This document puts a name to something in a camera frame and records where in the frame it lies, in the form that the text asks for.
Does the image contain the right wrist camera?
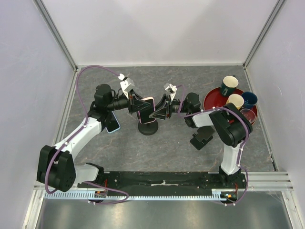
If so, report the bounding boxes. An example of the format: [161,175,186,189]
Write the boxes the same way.
[164,83,177,101]

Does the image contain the clear glass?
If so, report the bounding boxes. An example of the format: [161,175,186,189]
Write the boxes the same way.
[240,108,256,125]

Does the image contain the pink phone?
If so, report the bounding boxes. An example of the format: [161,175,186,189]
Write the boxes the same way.
[138,97,156,124]

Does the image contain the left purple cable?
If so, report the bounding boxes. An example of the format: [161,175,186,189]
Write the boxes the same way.
[44,65,123,194]

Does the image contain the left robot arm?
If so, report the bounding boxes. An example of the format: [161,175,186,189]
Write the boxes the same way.
[37,84,151,194]

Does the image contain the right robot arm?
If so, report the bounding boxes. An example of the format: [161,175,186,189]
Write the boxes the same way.
[149,93,253,188]

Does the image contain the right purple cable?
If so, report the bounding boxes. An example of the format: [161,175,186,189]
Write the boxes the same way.
[175,85,251,206]

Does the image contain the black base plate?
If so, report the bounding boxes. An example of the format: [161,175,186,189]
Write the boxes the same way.
[92,171,246,190]

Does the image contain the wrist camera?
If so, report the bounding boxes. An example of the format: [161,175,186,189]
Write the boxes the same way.
[164,83,177,101]
[118,73,134,98]

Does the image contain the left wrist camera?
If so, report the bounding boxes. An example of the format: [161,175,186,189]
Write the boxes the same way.
[118,73,134,98]

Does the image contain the blue phone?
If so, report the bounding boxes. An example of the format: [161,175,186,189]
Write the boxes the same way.
[106,112,121,134]

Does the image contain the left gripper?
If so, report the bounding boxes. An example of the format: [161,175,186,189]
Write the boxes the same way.
[107,89,151,115]

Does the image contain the yellow mug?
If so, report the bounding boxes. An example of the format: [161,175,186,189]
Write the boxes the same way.
[226,94,244,110]

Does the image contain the red round tray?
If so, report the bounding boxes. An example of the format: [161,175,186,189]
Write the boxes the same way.
[203,87,257,125]

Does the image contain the grey cable duct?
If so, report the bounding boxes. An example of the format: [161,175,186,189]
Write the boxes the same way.
[44,188,238,201]

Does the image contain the dark blue cup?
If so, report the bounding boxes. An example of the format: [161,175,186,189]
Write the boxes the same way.
[241,92,258,109]

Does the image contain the dark green mug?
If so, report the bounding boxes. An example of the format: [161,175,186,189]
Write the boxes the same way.
[220,75,239,97]

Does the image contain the black round phone stand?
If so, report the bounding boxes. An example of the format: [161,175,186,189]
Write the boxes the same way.
[137,112,159,135]

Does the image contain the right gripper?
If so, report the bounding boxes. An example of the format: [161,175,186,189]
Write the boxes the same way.
[148,94,190,121]

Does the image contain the black folding phone stand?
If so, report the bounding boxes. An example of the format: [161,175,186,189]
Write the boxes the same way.
[190,126,215,150]

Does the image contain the purple cable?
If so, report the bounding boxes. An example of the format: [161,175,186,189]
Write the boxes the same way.
[44,65,123,194]
[175,85,251,206]

